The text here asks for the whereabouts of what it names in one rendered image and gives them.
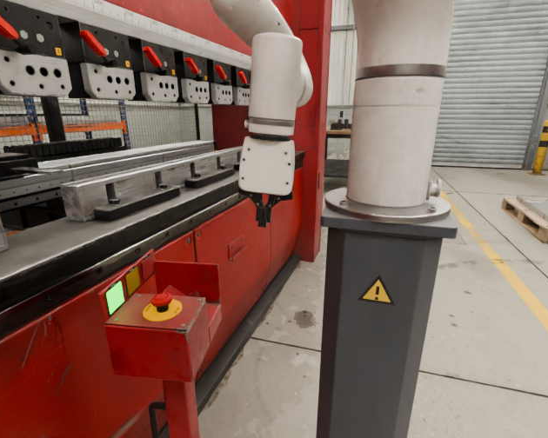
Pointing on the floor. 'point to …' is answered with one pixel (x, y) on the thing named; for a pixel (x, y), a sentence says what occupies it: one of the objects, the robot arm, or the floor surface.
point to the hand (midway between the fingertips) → (263, 215)
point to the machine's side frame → (309, 13)
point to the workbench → (335, 169)
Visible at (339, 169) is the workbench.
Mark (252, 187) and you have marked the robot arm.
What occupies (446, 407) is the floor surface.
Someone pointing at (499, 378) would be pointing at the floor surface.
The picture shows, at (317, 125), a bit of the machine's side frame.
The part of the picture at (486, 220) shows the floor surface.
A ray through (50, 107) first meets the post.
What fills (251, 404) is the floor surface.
